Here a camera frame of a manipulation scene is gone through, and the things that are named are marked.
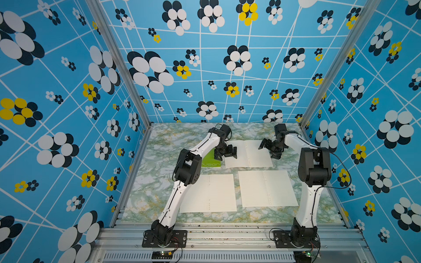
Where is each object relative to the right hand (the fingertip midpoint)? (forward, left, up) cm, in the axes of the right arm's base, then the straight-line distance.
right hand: (266, 150), depth 103 cm
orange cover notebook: (-2, +11, -2) cm, 12 cm away
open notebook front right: (-24, +7, -2) cm, 25 cm away
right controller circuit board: (-55, -6, -3) cm, 55 cm away
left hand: (-6, +22, +1) cm, 22 cm away
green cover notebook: (-6, +37, -1) cm, 38 cm away
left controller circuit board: (-55, +56, -4) cm, 78 cm away
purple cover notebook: (-28, +35, -1) cm, 45 cm away
